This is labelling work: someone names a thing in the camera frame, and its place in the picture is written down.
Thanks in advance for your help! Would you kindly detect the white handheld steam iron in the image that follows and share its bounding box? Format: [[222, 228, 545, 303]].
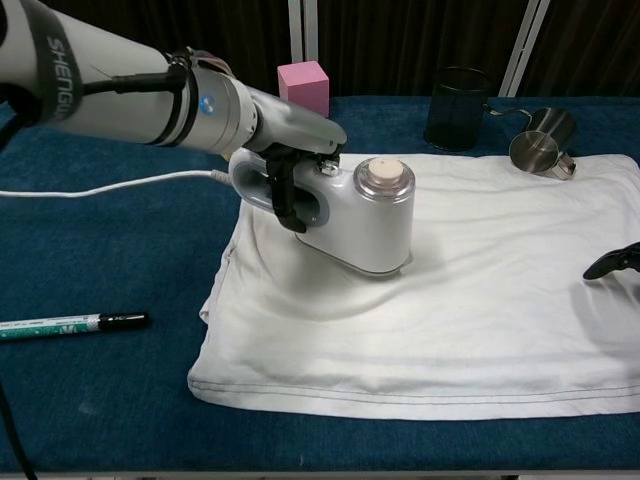
[[228, 147, 416, 276]]

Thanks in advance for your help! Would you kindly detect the dark blue tablecloth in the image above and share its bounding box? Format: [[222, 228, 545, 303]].
[[0, 94, 640, 474]]

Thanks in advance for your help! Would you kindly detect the black curtain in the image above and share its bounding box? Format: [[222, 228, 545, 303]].
[[89, 0, 640, 99]]

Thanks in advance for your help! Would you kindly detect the black mesh pen cup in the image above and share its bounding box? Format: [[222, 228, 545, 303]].
[[423, 66, 494, 152]]

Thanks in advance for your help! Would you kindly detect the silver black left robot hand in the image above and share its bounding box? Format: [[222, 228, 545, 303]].
[[249, 89, 349, 234]]

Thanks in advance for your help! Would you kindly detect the white iron power cord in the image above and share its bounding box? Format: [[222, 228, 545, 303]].
[[0, 169, 232, 200]]

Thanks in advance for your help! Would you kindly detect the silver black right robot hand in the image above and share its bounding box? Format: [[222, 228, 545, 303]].
[[582, 247, 640, 281]]

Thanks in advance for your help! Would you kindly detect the white folded garment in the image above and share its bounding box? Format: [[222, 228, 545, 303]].
[[187, 149, 640, 421]]

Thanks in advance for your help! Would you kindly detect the pink foam cube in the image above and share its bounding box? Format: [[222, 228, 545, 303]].
[[277, 60, 331, 120]]

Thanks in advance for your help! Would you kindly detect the white frame pole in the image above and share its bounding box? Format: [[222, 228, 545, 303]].
[[288, 0, 320, 66], [497, 0, 551, 99]]

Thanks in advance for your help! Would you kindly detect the steel gooseneck pitcher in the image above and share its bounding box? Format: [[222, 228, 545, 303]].
[[482, 103, 579, 181]]

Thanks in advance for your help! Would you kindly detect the black capped marker pen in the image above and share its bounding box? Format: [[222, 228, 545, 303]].
[[0, 311, 150, 344]]

